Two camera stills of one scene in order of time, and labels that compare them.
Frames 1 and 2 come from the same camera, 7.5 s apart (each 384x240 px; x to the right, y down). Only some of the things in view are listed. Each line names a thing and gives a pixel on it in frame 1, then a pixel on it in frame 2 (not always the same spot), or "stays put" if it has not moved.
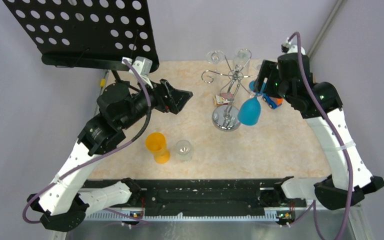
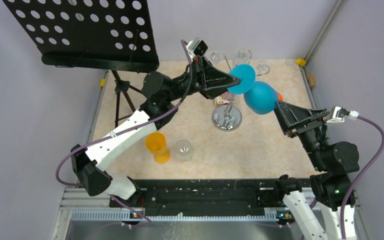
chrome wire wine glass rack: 227,116 stays put
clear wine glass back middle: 242,61 stays put
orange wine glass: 155,142 stays put
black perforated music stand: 91,34 stays put
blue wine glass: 250,113 → 260,97
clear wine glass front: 183,148 stays put
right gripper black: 269,69 → 287,114
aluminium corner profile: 339,5 stays put
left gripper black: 168,101 → 209,81
